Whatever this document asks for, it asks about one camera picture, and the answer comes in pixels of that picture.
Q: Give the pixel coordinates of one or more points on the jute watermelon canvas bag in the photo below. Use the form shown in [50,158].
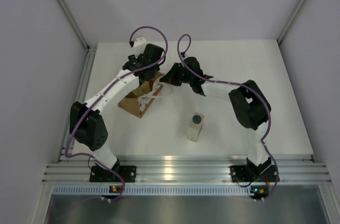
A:
[139,100]

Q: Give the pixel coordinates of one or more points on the right aluminium corner post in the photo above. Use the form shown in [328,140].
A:
[293,16]

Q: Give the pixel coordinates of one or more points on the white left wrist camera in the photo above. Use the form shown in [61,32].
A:
[139,42]

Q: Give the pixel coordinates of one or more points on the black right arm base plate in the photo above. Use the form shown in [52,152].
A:
[243,174]

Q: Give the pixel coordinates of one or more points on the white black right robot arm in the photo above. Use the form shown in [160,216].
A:
[251,109]

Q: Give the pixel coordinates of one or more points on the clear bottle dark cap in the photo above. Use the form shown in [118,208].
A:
[195,126]

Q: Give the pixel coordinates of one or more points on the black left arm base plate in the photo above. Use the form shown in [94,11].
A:
[100,175]

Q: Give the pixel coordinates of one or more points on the aluminium corner post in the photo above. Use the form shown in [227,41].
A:
[72,22]
[293,16]

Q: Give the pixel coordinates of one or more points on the grey slotted cable duct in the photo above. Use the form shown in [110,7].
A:
[153,190]

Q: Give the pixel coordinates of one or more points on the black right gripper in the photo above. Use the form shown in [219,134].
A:
[171,77]

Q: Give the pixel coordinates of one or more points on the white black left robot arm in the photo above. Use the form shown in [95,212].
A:
[88,132]

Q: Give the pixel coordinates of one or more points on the aluminium front rail frame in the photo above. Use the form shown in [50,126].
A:
[301,170]

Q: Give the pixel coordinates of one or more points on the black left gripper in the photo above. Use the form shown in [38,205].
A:
[133,57]

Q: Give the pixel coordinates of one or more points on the left aluminium corner post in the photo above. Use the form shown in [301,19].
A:
[72,22]

